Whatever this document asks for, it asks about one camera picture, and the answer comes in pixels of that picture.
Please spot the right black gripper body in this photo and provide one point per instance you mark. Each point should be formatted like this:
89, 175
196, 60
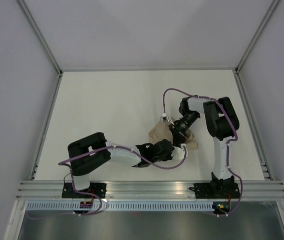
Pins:
184, 124

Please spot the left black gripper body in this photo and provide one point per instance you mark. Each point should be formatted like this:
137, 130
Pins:
168, 157

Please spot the beige cloth napkin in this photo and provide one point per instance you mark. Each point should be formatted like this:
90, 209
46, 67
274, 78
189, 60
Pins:
161, 131

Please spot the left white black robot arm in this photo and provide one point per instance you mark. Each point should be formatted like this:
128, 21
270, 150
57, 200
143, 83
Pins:
93, 151

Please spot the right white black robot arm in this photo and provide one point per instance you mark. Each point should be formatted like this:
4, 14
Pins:
222, 124

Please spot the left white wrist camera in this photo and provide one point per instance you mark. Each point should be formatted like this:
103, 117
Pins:
179, 152

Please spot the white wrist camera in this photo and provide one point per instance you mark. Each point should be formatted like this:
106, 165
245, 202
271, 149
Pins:
165, 118
179, 152

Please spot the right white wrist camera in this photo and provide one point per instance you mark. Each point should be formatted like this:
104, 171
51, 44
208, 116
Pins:
165, 118

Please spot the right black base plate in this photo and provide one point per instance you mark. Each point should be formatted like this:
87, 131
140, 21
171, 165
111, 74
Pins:
207, 191

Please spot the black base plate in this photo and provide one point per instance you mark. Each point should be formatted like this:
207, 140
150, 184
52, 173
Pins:
95, 189
207, 191

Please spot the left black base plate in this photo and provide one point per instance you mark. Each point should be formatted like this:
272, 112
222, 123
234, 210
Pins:
95, 189

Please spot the white slotted cable duct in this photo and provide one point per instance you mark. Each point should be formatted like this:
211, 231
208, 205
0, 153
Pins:
206, 206

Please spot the aluminium mounting rail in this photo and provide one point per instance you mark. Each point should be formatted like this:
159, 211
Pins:
149, 190

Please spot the right aluminium frame post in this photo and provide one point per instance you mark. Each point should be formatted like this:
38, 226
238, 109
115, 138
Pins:
257, 34

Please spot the aluminium frame post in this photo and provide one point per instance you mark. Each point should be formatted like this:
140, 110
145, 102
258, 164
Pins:
257, 34
39, 36

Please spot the left aluminium frame post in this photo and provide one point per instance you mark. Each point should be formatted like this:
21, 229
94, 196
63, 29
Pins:
39, 36

